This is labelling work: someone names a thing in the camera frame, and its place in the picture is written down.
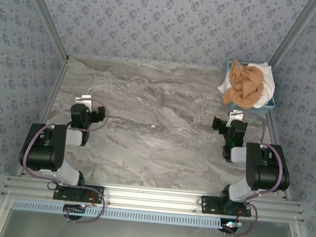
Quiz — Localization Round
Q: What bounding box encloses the orange printed t-shirt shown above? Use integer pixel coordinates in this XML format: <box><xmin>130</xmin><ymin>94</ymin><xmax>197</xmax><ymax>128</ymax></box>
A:
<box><xmin>221</xmin><ymin>59</ymin><xmax>266</xmax><ymax>112</ymax></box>

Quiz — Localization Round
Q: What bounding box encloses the blue plastic basket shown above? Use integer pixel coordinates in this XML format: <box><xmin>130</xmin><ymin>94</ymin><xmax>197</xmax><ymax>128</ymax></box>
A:
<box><xmin>221</xmin><ymin>60</ymin><xmax>280</xmax><ymax>117</ymax></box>

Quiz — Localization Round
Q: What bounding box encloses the white t-shirt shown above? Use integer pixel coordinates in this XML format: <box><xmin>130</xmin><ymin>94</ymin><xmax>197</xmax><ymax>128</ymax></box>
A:
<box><xmin>215</xmin><ymin>58</ymin><xmax>279</xmax><ymax>110</ymax></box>

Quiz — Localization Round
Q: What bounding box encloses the small black circuit board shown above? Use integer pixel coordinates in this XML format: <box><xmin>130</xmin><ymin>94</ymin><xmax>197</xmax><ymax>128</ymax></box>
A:
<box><xmin>218</xmin><ymin>218</ymin><xmax>243</xmax><ymax>235</ymax></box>
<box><xmin>62</xmin><ymin>203</ymin><xmax>87</xmax><ymax>219</ymax></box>

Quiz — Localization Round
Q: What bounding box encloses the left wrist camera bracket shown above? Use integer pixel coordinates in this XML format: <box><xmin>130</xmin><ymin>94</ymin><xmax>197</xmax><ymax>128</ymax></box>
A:
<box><xmin>74</xmin><ymin>93</ymin><xmax>94</xmax><ymax>110</ymax></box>

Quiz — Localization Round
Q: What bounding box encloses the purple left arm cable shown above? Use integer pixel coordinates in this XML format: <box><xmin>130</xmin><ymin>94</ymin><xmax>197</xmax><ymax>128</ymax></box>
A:
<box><xmin>20</xmin><ymin>94</ymin><xmax>111</xmax><ymax>195</ymax></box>

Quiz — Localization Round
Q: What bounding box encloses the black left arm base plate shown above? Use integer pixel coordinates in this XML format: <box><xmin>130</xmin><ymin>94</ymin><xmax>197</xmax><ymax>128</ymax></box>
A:
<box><xmin>52</xmin><ymin>181</ymin><xmax>105</xmax><ymax>205</ymax></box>

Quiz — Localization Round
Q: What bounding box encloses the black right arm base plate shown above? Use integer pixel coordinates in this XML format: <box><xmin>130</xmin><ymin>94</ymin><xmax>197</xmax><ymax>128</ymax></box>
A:
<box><xmin>200</xmin><ymin>195</ymin><xmax>253</xmax><ymax>219</ymax></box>

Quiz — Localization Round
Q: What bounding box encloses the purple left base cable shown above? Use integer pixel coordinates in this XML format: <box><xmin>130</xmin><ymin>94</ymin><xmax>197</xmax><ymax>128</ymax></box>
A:
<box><xmin>64</xmin><ymin>184</ymin><xmax>108</xmax><ymax>226</ymax></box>

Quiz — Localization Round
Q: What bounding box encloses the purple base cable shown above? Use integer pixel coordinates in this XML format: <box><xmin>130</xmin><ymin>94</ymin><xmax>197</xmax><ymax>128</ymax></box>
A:
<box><xmin>64</xmin><ymin>184</ymin><xmax>108</xmax><ymax>226</ymax></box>
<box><xmin>222</xmin><ymin>200</ymin><xmax>260</xmax><ymax>237</ymax></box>

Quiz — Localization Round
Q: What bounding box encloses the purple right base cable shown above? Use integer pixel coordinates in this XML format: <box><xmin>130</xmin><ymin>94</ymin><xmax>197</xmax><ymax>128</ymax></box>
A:
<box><xmin>222</xmin><ymin>200</ymin><xmax>260</xmax><ymax>237</ymax></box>

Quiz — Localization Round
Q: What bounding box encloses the aluminium mounting rail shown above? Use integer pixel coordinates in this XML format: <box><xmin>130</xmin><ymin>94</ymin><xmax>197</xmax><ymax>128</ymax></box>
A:
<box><xmin>1</xmin><ymin>172</ymin><xmax>306</xmax><ymax>225</ymax></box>

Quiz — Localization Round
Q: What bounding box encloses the aluminium frame post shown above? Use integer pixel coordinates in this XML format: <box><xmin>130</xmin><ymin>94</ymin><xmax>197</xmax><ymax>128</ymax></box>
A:
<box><xmin>268</xmin><ymin>0</ymin><xmax>316</xmax><ymax>73</ymax></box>
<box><xmin>12</xmin><ymin>0</ymin><xmax>75</xmax><ymax>62</ymax></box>

